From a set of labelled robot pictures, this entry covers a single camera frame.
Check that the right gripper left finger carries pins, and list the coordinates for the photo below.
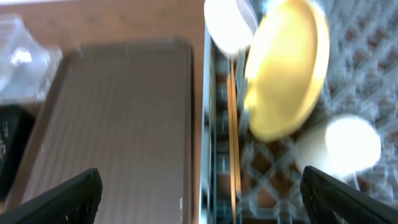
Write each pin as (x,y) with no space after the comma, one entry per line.
(74,201)

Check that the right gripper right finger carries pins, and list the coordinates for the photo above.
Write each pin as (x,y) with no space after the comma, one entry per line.
(325,198)

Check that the white green cup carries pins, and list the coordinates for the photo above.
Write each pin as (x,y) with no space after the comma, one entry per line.
(339,147)

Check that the wooden chopstick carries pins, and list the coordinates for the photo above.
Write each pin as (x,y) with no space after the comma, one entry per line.
(237,166)
(231,149)

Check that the yellow round plate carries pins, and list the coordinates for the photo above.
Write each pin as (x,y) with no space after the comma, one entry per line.
(286,68)

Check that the pink round bowl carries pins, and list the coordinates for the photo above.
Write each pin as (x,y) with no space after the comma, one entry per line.
(231,24)

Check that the grey plastic dishwasher rack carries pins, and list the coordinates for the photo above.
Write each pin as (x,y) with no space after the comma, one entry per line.
(361,80)

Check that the clear plastic waste bin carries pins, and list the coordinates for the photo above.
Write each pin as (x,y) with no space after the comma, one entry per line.
(27,68)

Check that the black plastic tray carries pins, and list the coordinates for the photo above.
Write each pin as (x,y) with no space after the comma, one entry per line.
(16,127)

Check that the brown plastic serving tray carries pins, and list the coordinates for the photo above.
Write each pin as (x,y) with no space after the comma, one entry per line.
(124,109)

